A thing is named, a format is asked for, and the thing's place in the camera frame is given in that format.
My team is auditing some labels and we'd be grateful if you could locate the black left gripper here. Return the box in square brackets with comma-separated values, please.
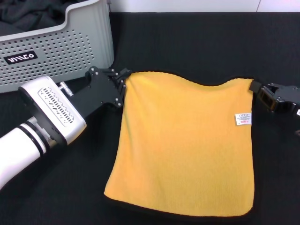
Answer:
[70, 66, 132, 120]

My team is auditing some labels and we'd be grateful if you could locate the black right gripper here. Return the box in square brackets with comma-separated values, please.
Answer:
[249, 80, 300, 118]

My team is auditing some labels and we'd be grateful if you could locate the yellow and grey towel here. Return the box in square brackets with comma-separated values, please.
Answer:
[103, 69, 256, 218]

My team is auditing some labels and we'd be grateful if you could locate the grey perforated storage box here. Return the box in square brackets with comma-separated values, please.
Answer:
[0, 0, 115, 93]

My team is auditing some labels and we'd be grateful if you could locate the silver connector stub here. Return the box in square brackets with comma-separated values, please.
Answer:
[58, 81, 75, 97]

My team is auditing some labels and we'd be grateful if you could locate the dark crumpled cloth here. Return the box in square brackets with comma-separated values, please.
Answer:
[0, 0, 94, 31]

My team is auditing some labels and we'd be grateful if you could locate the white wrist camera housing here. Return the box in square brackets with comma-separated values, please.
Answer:
[18, 75, 87, 145]

